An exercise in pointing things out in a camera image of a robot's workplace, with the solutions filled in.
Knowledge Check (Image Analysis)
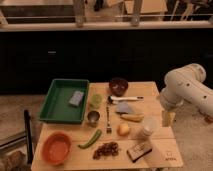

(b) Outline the green plastic tray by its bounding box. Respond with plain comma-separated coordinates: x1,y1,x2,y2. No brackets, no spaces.
39,79,89,124

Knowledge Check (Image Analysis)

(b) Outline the yellow lemon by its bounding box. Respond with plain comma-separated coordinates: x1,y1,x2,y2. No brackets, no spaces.
117,123,130,136

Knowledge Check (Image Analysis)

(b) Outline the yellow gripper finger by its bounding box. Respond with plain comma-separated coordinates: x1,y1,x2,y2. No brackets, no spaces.
162,111,176,127

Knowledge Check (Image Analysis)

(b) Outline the green pepper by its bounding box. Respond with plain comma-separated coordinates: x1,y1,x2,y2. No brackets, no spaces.
78,129,102,149

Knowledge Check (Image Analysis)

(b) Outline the orange plastic bowl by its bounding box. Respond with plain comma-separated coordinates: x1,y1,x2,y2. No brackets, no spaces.
41,132,72,166

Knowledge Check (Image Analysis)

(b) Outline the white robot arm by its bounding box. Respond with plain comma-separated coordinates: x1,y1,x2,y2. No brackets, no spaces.
158,63,213,127

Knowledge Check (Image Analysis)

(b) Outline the metal fork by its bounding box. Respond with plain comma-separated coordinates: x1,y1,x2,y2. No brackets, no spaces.
106,106,112,133

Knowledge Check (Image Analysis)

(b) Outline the small metal cup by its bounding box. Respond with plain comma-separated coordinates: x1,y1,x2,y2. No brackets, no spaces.
87,111,100,127

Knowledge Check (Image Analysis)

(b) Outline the black chair frame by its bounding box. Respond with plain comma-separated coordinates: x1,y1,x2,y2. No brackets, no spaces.
0,110,34,164

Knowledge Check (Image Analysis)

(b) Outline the white plastic bottle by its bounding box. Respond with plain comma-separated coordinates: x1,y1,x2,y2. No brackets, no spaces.
140,117,157,139

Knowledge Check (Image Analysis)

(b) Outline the bunch of dark grapes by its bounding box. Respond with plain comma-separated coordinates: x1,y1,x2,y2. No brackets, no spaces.
93,142,119,160

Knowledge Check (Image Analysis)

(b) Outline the grey triangular cloth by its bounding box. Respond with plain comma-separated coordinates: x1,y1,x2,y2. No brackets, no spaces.
116,101,133,114

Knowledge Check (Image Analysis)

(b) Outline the white handled brush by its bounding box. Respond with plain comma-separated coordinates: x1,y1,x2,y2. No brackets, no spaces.
107,96,144,104

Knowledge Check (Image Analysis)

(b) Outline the green plastic cup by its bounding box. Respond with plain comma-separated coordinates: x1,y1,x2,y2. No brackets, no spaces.
90,94,102,109

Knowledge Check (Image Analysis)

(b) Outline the dark red bowl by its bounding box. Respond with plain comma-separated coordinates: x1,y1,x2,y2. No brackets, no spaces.
109,77,128,97

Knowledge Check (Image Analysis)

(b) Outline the grey sponge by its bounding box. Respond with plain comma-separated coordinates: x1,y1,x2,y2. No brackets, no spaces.
69,91,84,106

